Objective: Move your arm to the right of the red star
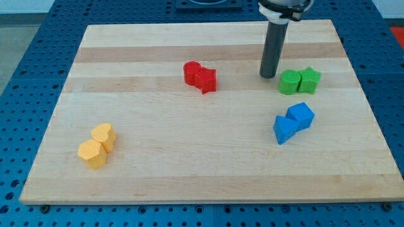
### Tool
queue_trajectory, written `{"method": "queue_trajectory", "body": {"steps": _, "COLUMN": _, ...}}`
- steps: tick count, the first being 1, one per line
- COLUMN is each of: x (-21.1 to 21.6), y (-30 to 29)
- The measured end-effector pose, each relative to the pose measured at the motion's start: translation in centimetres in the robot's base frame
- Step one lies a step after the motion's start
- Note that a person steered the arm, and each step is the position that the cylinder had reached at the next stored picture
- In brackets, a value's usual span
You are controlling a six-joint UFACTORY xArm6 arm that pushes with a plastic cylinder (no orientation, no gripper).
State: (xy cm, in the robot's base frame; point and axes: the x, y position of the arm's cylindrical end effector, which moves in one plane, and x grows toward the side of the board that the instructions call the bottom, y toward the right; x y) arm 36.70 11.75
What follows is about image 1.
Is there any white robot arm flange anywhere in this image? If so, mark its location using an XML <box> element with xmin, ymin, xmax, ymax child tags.
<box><xmin>258</xmin><ymin>0</ymin><xmax>314</xmax><ymax>25</ymax></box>

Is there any red star block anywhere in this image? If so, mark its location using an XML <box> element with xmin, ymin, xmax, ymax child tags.
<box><xmin>194</xmin><ymin>67</ymin><xmax>217</xmax><ymax>95</ymax></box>

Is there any green star block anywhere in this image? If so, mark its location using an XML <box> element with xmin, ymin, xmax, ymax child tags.
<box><xmin>297</xmin><ymin>67</ymin><xmax>322</xmax><ymax>95</ymax></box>

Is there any red cylinder block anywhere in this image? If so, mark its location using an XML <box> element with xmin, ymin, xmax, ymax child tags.
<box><xmin>183</xmin><ymin>61</ymin><xmax>201</xmax><ymax>86</ymax></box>

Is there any light wooden board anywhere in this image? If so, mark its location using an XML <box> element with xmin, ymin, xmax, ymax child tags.
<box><xmin>20</xmin><ymin>20</ymin><xmax>403</xmax><ymax>205</ymax></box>

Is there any blue triangle block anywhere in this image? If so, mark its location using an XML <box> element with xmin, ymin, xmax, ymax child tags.
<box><xmin>273</xmin><ymin>115</ymin><xmax>299</xmax><ymax>145</ymax></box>

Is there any green cylinder block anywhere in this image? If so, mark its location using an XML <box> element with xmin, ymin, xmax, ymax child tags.
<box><xmin>278</xmin><ymin>69</ymin><xmax>301</xmax><ymax>95</ymax></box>

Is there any blue cube block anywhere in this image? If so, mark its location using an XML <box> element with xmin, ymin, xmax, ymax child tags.
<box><xmin>286</xmin><ymin>102</ymin><xmax>315</xmax><ymax>131</ymax></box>

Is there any yellow heart block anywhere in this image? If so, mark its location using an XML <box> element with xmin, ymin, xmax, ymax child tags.
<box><xmin>91</xmin><ymin>123</ymin><xmax>117</xmax><ymax>153</ymax></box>

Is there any dark grey cylindrical stylus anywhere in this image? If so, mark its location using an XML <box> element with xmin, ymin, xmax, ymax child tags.
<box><xmin>259</xmin><ymin>21</ymin><xmax>288</xmax><ymax>79</ymax></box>

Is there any yellow hexagon block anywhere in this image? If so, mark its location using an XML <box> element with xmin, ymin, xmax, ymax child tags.
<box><xmin>78</xmin><ymin>139</ymin><xmax>107</xmax><ymax>169</ymax></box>

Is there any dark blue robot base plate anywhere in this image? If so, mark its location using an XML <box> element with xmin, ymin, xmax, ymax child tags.
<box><xmin>174</xmin><ymin>0</ymin><xmax>243</xmax><ymax>11</ymax></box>

